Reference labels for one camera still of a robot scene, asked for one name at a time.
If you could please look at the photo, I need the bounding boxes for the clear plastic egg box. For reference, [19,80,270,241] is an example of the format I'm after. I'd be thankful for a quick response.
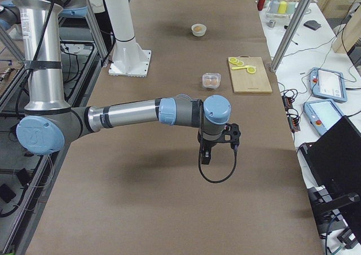
[202,73,221,90]

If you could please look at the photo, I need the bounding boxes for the lemon slice middle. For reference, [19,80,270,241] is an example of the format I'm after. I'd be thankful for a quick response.
[235,60,244,67]

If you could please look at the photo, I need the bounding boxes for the yellow toy knife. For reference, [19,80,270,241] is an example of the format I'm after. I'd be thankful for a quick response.
[231,65,249,70]

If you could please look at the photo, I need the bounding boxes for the lower teach pendant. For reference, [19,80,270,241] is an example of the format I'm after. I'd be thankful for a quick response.
[304,99,344,135]

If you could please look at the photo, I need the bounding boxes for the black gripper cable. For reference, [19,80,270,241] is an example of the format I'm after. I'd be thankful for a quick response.
[197,99,240,183]

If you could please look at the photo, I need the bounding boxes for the lemon slice by knife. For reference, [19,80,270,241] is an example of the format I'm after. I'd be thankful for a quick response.
[246,65,257,74]

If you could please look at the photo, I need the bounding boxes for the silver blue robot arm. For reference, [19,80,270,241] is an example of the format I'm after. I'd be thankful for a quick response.
[12,0,240,164]

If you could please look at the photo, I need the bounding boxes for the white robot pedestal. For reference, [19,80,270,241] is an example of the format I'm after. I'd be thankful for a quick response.
[105,0,152,77]

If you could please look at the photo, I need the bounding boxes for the aluminium frame post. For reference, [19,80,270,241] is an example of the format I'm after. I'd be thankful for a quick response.
[270,0,311,73]

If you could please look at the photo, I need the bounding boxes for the wooden cutting board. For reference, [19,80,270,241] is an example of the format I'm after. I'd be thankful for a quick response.
[228,56,272,94]

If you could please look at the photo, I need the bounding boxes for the tray of coloured cups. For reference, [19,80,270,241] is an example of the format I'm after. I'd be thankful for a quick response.
[266,0,299,19]

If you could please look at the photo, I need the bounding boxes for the black power strip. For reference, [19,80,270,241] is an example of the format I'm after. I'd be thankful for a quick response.
[282,94,301,133]

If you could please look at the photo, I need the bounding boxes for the teach pendant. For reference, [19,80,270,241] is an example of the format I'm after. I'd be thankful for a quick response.
[310,67,347,103]
[304,99,344,135]

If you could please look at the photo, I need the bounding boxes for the small metal cup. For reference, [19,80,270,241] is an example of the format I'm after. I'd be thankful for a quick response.
[267,19,276,28]

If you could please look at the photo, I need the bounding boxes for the upper teach pendant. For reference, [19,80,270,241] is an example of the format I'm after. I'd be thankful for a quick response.
[310,67,347,103]

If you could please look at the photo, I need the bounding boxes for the black monitor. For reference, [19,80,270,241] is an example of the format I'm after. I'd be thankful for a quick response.
[301,116,360,241]

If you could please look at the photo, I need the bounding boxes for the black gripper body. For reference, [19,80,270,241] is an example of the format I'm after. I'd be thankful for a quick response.
[197,124,241,165]

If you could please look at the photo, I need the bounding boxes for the cream round bowl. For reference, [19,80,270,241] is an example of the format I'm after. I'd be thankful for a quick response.
[191,24,207,37]

